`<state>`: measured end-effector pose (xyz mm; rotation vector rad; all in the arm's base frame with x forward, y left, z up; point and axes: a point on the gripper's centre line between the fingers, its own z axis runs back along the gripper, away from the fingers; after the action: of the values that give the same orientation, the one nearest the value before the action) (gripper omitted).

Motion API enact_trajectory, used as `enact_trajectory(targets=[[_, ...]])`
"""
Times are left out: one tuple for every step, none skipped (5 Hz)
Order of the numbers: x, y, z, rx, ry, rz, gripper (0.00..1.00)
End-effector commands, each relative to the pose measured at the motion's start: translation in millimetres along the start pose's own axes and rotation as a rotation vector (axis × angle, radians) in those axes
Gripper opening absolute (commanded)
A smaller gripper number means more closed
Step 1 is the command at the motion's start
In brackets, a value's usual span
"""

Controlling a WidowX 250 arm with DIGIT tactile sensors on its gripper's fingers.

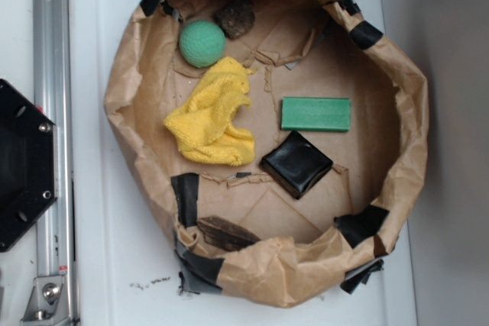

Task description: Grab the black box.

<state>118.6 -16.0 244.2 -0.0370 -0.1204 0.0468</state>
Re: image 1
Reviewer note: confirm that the black box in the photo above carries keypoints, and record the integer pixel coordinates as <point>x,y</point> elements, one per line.
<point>296,164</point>

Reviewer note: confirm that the yellow cloth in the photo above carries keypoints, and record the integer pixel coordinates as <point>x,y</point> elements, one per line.
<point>203,124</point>

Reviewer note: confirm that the green rectangular block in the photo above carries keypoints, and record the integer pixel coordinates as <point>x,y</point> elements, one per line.
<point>316,114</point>

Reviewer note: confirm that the dark wood bark piece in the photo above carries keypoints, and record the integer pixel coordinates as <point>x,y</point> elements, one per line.
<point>225,234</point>

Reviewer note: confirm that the green golf ball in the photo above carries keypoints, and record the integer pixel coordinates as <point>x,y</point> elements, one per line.
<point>202,43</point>

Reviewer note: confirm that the dark brown rock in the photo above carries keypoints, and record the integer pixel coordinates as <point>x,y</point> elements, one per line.
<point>236,18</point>

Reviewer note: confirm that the aluminium frame rail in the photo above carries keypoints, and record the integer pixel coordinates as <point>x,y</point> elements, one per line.
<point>56,255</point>

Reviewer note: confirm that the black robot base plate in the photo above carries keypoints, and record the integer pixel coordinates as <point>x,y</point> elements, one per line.
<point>28,183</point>

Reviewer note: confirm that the metal corner bracket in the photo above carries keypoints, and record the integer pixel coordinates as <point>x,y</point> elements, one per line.
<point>48,303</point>

